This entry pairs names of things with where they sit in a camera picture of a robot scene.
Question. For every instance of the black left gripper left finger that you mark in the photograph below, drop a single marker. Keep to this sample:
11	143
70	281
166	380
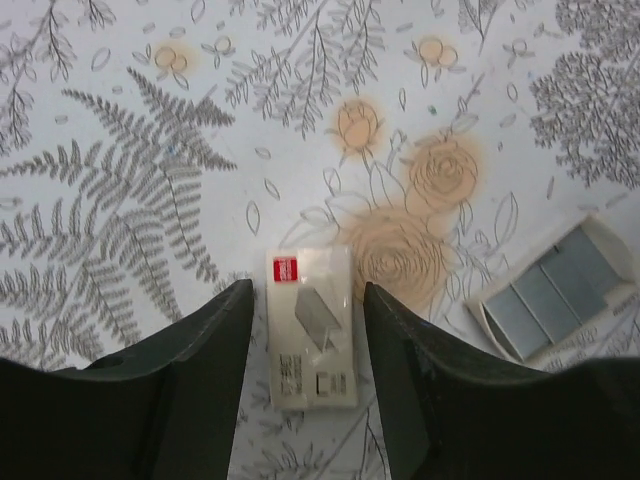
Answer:
164	408

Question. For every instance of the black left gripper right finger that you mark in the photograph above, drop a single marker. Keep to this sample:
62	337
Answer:
452	411

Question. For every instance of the white staple box tray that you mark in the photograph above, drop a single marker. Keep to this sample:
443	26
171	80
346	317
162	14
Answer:
569	279

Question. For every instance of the white staple box sleeve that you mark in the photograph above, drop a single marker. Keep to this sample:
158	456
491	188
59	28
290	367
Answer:
309	302

